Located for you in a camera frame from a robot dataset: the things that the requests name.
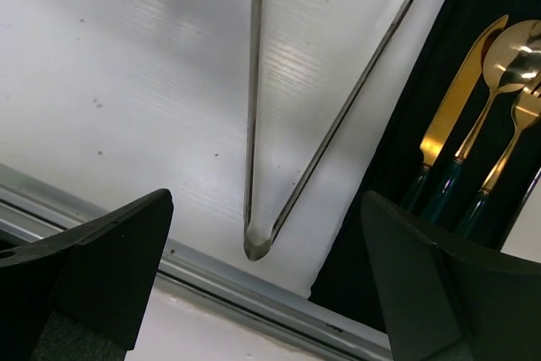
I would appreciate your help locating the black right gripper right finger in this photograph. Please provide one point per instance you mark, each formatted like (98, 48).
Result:
(446, 298)

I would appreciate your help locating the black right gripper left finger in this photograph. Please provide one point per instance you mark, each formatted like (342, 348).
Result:
(82, 294)

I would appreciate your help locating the steel serving tongs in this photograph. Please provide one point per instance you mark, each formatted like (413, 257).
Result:
(256, 251)

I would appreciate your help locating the white square plate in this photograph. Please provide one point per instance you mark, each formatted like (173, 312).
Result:
(523, 240)

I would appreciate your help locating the black scalloped placemat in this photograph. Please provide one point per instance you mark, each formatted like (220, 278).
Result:
(345, 283)

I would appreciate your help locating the aluminium table rail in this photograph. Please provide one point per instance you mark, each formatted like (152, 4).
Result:
(31, 209)

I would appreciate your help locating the gold knife green handle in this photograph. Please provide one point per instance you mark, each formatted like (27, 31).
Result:
(450, 108)

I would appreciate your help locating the gold fork green handle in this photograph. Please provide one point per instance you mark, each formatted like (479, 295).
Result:
(525, 112)

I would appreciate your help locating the gold spoon green handle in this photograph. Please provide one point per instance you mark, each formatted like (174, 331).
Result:
(511, 62)

